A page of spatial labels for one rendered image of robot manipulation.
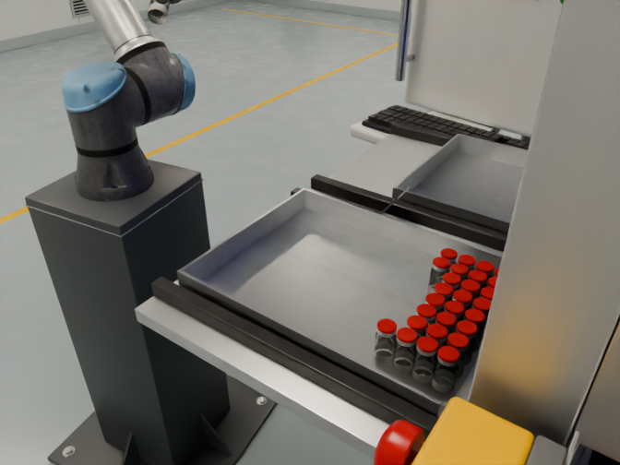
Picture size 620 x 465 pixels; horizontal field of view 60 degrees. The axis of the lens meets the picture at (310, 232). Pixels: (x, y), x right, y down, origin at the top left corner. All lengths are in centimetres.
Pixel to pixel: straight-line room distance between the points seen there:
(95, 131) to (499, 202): 72
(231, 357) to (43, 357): 145
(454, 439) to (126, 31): 100
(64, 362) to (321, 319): 143
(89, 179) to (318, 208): 49
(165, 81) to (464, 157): 59
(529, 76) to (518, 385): 104
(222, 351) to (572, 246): 40
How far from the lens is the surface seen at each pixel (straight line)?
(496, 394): 39
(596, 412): 37
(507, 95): 138
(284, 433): 163
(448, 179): 95
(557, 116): 28
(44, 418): 183
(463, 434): 35
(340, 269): 71
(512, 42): 136
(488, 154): 105
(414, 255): 75
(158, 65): 114
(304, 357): 56
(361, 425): 54
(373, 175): 95
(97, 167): 110
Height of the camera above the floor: 131
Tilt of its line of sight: 33 degrees down
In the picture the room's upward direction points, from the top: straight up
